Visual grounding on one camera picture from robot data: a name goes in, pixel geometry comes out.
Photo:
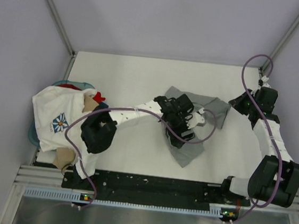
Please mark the teal plastic basket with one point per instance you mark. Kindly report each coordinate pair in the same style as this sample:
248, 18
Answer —
32, 135

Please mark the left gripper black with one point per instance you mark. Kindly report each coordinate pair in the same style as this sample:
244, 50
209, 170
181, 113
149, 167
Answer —
184, 116

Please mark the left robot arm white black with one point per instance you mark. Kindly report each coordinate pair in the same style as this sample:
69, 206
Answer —
99, 127

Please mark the left aluminium frame post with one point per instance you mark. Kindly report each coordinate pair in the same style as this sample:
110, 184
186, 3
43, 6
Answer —
59, 26

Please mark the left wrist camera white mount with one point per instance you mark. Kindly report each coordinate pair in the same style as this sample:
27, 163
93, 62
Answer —
195, 119

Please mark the grey slotted cable duct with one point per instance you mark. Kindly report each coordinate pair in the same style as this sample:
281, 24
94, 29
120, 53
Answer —
79, 198

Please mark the right aluminium frame post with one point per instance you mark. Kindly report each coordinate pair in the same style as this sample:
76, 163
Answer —
286, 37

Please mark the red t-shirt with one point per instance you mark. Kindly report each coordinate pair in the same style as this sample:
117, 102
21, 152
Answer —
98, 97

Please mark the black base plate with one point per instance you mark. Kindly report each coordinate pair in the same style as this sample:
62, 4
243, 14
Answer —
173, 193

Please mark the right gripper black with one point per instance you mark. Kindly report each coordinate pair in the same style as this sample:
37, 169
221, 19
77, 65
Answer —
236, 103

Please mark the aluminium frame post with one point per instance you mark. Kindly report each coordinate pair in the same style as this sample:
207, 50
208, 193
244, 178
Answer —
286, 37
59, 26

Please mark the white t-shirt with flower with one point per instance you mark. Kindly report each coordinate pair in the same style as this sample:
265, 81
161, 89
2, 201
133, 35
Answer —
55, 109

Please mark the grey t-shirt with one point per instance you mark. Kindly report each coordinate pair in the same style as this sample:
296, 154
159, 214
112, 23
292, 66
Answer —
220, 109

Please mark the aluminium frame front rail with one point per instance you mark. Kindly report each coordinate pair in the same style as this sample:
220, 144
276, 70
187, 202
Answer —
41, 176

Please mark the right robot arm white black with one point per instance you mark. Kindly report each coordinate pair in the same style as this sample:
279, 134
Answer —
258, 107

